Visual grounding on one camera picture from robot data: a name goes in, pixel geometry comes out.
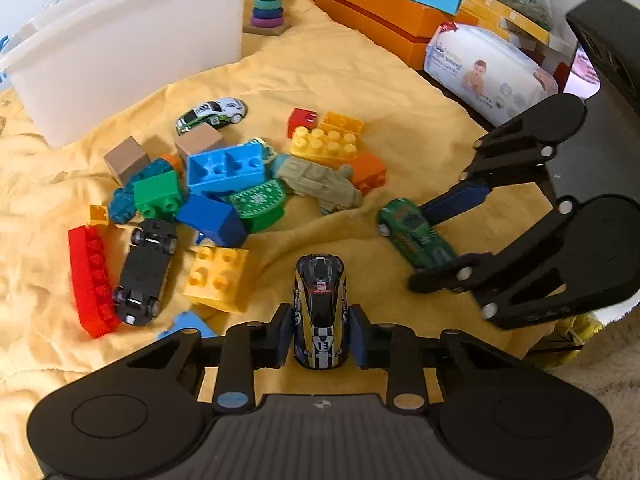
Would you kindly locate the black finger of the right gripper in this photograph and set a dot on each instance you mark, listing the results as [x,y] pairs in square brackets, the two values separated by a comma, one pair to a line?
[578,258]
[511,154]

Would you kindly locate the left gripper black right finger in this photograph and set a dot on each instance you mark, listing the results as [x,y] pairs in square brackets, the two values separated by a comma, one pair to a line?
[395,349]

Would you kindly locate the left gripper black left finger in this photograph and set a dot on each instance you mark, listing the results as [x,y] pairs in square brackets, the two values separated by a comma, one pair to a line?
[246,348]

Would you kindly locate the black gold number 13 car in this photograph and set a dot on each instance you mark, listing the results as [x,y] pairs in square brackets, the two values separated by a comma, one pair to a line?
[321,312]

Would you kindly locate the small blue duplo brick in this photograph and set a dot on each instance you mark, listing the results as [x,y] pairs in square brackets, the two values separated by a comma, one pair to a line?
[187,321]

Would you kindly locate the yellow 2x2 duplo brick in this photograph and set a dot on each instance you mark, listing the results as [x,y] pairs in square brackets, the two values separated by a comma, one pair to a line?
[220,278]

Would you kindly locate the dark green toy car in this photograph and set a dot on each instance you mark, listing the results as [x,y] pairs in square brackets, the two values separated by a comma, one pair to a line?
[401,222]

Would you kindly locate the dark blue block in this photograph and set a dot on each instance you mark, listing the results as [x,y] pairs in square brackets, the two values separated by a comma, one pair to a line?
[212,220]

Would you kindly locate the green arch block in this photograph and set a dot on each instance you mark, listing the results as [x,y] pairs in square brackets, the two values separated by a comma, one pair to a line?
[261,206]

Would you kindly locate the black toy car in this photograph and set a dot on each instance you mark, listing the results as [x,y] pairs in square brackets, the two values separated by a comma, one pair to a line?
[137,296]

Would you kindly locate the orange duplo brick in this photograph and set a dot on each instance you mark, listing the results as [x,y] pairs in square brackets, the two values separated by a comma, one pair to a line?
[368,173]

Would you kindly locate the green duplo brick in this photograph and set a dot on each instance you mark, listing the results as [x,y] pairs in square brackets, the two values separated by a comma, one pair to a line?
[159,197]

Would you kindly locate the light blue duplo brick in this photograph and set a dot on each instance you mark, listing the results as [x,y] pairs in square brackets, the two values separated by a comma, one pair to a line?
[226,170]

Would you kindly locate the yellow duplo brick large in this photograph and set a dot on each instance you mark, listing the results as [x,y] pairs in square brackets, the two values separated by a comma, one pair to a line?
[332,149]

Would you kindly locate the teal toy car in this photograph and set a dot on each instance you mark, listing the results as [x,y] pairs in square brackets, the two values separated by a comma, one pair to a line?
[121,210]

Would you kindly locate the green white toy car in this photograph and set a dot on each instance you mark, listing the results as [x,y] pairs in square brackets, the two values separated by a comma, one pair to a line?
[217,114]

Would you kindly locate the baby wipes pack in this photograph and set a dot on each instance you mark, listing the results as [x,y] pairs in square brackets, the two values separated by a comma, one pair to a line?
[486,72]

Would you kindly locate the long red duplo brick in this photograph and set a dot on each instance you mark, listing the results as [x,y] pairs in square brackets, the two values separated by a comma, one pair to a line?
[91,284]

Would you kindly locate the yellow quilted blanket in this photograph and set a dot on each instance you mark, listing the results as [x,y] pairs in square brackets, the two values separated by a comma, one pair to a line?
[421,137]

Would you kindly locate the orange cardboard box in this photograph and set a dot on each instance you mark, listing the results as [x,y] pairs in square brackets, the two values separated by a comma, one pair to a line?
[402,27]

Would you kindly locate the small yellow duplo piece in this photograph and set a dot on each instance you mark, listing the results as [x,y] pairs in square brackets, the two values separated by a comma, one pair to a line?
[98,216]

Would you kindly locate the wooden cube block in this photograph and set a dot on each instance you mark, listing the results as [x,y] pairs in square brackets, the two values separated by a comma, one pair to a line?
[202,138]
[126,159]

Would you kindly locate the red cube block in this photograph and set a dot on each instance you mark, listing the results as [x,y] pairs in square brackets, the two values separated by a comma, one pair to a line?
[300,117]

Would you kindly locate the white plastic storage bin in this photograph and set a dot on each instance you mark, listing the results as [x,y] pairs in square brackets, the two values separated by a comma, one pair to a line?
[82,61]

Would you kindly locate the rainbow ring stacking toy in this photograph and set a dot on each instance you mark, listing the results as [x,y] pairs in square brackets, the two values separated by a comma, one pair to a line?
[267,18]

